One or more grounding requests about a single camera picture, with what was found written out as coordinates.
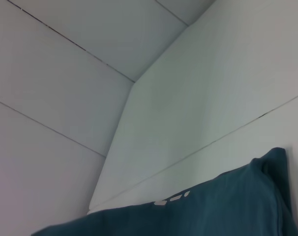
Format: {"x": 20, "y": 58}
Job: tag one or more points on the blue t-shirt with FREE print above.
{"x": 200, "y": 214}

